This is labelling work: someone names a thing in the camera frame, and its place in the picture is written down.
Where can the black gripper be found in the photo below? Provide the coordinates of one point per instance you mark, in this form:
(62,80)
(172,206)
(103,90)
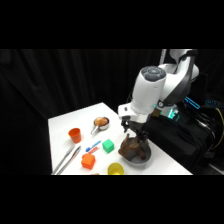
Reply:
(134,125)

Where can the brown toy deer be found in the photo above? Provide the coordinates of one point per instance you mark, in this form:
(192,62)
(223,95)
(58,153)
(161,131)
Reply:
(132,147)

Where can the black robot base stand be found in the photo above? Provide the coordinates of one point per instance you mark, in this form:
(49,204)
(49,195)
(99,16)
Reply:
(180,140)

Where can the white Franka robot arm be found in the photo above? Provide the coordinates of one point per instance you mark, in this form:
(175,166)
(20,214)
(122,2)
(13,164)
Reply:
(156,83)

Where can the grey metal bowl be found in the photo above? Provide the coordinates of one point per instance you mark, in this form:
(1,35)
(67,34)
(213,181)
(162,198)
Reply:
(140,160)

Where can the tan connector on wrist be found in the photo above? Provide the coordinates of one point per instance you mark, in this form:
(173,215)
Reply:
(156,112)

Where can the green cube block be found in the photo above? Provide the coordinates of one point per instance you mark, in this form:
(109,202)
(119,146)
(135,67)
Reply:
(108,146)

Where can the tan toy bread roll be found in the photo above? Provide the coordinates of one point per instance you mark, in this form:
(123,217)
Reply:
(101,121)

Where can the small metal measuring cup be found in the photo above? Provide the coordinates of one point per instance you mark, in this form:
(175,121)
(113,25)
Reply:
(98,126)

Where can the yellow plastic cup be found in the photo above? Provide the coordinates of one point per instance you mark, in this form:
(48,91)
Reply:
(115,169)

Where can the small green base light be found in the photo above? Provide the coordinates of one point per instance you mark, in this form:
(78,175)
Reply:
(172,114)

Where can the blue marker pen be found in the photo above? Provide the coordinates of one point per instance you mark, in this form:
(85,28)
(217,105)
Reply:
(93,145)

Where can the red marker pen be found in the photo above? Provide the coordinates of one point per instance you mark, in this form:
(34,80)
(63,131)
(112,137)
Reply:
(90,151)

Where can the orange cube block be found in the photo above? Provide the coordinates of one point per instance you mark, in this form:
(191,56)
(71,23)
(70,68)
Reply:
(88,161)

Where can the small orange object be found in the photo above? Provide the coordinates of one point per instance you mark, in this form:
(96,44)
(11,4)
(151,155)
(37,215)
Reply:
(95,173)

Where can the orange plastic cup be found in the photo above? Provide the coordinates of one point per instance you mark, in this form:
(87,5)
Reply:
(75,135)

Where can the blue lit strip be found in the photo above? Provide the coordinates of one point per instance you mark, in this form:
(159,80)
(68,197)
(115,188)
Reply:
(192,102)

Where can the metal kitchen tongs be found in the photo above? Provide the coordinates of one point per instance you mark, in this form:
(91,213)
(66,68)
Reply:
(66,159)

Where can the black curtain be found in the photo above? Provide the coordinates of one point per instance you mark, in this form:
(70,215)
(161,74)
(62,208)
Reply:
(36,100)

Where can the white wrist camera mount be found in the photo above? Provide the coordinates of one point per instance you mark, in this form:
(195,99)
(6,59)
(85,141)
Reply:
(126,109)

